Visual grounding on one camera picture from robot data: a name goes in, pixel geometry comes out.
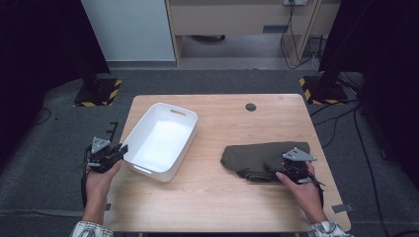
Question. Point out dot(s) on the olive green shorts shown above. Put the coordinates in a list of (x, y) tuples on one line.
[(253, 158)]

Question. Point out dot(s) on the white plastic bin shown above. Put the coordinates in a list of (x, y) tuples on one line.
[(161, 144)]

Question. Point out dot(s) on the black stand with striped base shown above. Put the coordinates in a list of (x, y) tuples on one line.
[(324, 92), (97, 94)]

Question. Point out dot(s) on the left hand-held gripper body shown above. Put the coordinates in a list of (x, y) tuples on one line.
[(102, 161)]

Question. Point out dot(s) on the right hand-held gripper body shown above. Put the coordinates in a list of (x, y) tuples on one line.
[(294, 171)]

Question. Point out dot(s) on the white cabinet panel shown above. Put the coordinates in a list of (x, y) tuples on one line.
[(131, 29)]

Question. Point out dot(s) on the round grey table grommet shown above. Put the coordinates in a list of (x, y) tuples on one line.
[(250, 107)]

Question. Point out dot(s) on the person's left hand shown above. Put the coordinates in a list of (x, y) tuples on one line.
[(99, 186)]

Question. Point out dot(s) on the dark curtain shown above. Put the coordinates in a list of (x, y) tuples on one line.
[(388, 65), (33, 49)]

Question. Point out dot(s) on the person's right hand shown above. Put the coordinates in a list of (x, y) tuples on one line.
[(306, 196)]

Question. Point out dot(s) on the grey tape strip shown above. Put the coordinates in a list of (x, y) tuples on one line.
[(342, 208), (108, 206)]

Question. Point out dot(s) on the light wooden desk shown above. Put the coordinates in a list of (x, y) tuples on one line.
[(230, 19)]

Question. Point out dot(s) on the black tape marks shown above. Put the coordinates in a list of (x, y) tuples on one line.
[(112, 130)]

